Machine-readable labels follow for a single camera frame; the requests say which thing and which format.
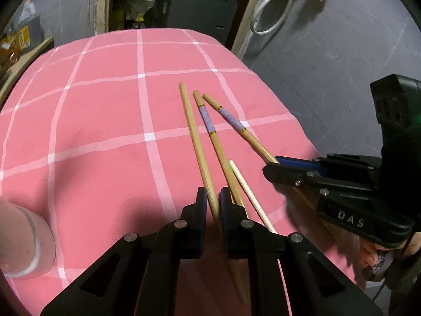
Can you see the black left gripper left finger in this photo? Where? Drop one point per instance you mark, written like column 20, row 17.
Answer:
column 138, row 275

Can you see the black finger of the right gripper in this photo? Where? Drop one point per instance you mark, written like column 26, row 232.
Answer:
column 301, row 176

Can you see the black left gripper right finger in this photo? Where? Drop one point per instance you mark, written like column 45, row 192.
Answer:
column 288, row 275

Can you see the pale thin chopstick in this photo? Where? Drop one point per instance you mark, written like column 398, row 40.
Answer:
column 252, row 198

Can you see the purple banded chopstick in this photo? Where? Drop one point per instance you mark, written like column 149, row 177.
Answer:
column 220, row 153
column 257, row 146

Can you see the plain bamboo chopstick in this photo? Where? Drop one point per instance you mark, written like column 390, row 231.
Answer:
column 240, row 282

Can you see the person right hand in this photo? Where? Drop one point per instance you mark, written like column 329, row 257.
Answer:
column 376, row 259

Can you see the white perforated utensil basket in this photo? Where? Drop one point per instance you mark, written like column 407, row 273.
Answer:
column 28, row 248

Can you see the pink checked tablecloth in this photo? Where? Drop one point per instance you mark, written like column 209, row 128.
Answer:
column 95, row 140

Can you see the black cabinet behind door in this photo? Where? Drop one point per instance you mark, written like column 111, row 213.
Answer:
column 211, row 17

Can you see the brown snack bag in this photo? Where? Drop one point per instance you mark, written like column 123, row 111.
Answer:
column 9, row 56

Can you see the large vinegar jug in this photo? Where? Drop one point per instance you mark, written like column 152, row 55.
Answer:
column 29, row 33

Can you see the black camera box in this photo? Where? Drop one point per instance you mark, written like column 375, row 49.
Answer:
column 397, row 108

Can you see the wooden door frame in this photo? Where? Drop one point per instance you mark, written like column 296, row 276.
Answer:
column 238, row 38

